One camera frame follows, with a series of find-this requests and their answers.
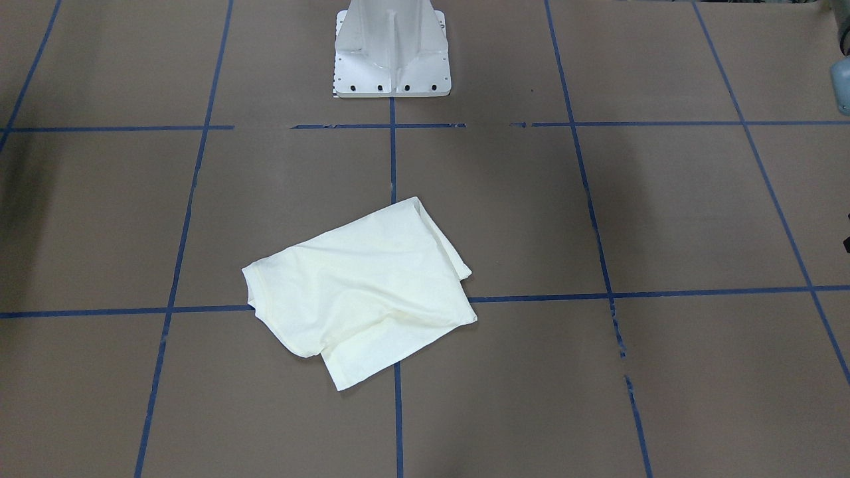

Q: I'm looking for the cream long sleeve shirt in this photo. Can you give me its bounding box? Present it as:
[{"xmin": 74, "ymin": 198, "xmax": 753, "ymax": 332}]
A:
[{"xmin": 242, "ymin": 197, "xmax": 477, "ymax": 391}]

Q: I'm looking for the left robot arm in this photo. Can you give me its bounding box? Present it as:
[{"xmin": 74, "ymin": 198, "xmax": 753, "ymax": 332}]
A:
[{"xmin": 828, "ymin": 1, "xmax": 849, "ymax": 117}]

